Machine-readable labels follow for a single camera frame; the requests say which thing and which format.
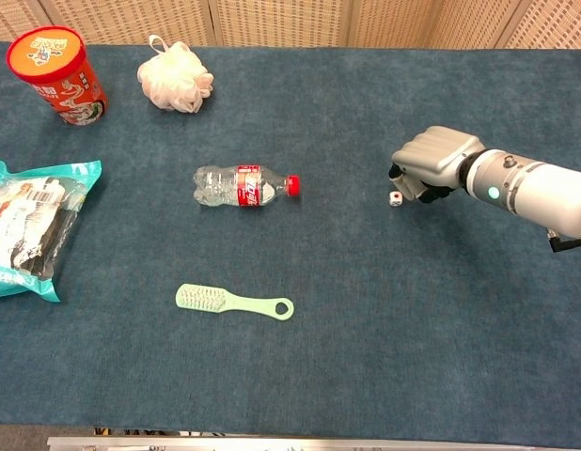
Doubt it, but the red instant noodle cup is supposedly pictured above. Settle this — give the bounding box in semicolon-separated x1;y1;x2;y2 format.
5;24;110;127

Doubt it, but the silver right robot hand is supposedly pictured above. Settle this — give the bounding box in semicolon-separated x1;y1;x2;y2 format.
387;125;487;205

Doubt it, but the teal table cloth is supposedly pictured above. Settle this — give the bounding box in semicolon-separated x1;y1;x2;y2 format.
0;40;581;445

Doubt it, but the white mesh bath sponge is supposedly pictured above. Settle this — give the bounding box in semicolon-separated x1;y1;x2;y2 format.
136;34;215;115

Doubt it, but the woven rattan folding screen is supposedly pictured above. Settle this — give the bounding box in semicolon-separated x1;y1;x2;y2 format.
0;0;581;50

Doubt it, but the light green hairbrush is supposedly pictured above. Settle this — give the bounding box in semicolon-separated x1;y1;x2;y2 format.
175;283;295;322

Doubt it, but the teal snack package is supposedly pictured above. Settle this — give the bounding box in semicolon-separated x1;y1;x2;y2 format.
0;159;103;303

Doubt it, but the clear plastic bottle red cap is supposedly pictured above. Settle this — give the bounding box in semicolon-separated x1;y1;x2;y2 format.
193;163;302;209

